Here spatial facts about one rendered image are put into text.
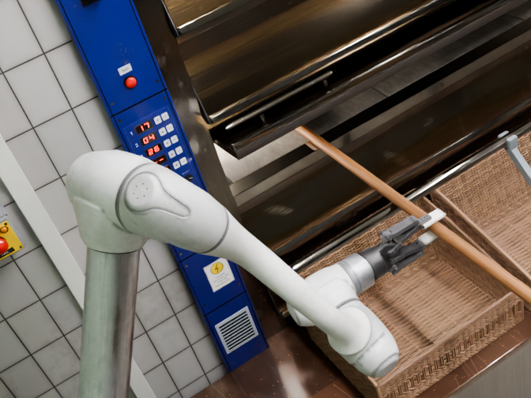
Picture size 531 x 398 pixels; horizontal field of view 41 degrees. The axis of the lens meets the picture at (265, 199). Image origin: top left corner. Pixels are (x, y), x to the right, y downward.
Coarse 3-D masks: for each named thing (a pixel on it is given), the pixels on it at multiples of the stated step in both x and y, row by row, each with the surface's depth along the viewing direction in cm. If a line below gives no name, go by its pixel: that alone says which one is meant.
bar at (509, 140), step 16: (528, 128) 196; (496, 144) 193; (512, 144) 194; (464, 160) 191; (480, 160) 192; (448, 176) 189; (528, 176) 195; (416, 192) 186; (384, 208) 185; (400, 208) 185; (368, 224) 182; (336, 240) 180; (352, 240) 182; (320, 256) 178
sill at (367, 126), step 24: (528, 24) 236; (480, 48) 232; (504, 48) 232; (432, 72) 228; (456, 72) 226; (408, 96) 221; (360, 120) 218; (384, 120) 220; (312, 144) 215; (336, 144) 214; (264, 168) 211; (288, 168) 210; (240, 192) 205
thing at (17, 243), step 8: (0, 208) 169; (0, 216) 166; (8, 216) 167; (0, 224) 165; (8, 224) 166; (0, 232) 166; (8, 232) 167; (16, 232) 168; (8, 240) 168; (16, 240) 169; (8, 248) 168; (16, 248) 169; (0, 256) 168; (8, 256) 170
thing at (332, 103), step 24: (456, 0) 218; (480, 0) 212; (528, 0) 206; (432, 24) 208; (480, 24) 201; (384, 48) 205; (432, 48) 196; (336, 72) 202; (360, 72) 196; (384, 72) 191; (312, 96) 193; (216, 144) 193; (264, 144) 182
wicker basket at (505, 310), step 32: (448, 224) 229; (448, 256) 241; (384, 288) 241; (416, 288) 238; (480, 288) 231; (416, 320) 228; (448, 320) 225; (480, 320) 207; (512, 320) 216; (416, 352) 219; (448, 352) 206; (352, 384) 216; (384, 384) 196; (416, 384) 206
